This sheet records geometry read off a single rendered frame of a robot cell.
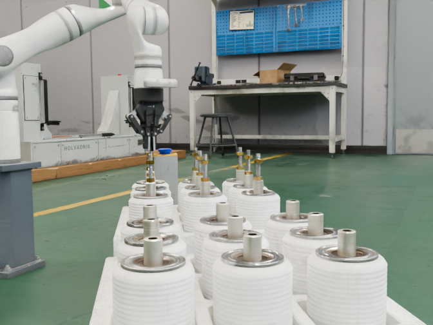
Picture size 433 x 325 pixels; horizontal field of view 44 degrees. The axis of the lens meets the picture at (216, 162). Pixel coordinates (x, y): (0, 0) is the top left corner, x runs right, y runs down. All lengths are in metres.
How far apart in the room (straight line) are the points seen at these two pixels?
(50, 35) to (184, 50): 5.30
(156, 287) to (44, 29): 1.08
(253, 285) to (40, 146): 3.32
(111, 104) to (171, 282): 4.34
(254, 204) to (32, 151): 2.80
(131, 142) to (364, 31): 2.88
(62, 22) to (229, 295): 1.11
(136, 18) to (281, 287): 0.90
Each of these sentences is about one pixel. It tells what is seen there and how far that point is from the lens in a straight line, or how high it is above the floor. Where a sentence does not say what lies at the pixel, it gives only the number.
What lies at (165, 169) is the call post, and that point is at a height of 0.27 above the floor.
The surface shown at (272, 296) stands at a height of 0.22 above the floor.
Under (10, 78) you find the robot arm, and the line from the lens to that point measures 1.60.
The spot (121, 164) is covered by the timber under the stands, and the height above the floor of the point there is 0.03.
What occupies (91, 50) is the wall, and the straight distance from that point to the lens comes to 7.57.
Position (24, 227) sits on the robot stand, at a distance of 1.56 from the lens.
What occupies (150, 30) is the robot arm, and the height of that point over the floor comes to 0.64.
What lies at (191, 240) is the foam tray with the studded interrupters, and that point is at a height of 0.17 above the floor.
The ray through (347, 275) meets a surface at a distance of 0.64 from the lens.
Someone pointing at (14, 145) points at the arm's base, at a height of 0.35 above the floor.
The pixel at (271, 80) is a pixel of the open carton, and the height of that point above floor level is 0.81.
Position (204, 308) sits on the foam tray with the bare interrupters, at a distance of 0.70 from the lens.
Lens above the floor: 0.42
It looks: 5 degrees down
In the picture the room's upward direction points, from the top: 1 degrees counter-clockwise
